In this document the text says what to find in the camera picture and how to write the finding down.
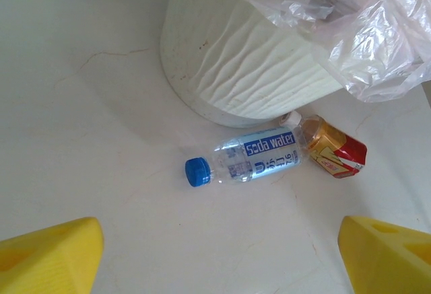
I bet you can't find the clear plastic bin liner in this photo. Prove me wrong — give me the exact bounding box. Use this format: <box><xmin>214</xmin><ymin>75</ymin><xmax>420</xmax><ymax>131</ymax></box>
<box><xmin>218</xmin><ymin>0</ymin><xmax>431</xmax><ymax>103</ymax></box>

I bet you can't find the white ribbed waste bin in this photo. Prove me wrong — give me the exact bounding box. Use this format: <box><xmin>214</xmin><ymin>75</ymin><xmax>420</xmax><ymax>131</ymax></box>
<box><xmin>160</xmin><ymin>0</ymin><xmax>358</xmax><ymax>128</ymax></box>

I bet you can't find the soda water bottle blue cap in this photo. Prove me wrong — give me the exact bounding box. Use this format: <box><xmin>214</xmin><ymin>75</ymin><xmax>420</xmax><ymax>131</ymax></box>
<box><xmin>184</xmin><ymin>126</ymin><xmax>306</xmax><ymax>188</ymax></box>

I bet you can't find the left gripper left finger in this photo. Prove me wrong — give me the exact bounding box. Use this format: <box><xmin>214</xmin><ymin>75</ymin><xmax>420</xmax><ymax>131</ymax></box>
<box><xmin>0</xmin><ymin>217</ymin><xmax>104</xmax><ymax>294</ymax></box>

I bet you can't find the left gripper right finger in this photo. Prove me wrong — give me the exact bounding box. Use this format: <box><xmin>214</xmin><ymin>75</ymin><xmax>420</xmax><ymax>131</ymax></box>
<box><xmin>337</xmin><ymin>215</ymin><xmax>431</xmax><ymax>294</ymax></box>

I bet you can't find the red gold label bottle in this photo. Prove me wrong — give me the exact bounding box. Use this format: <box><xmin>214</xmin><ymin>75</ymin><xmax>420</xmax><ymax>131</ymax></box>
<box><xmin>281</xmin><ymin>110</ymin><xmax>368</xmax><ymax>180</ymax></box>

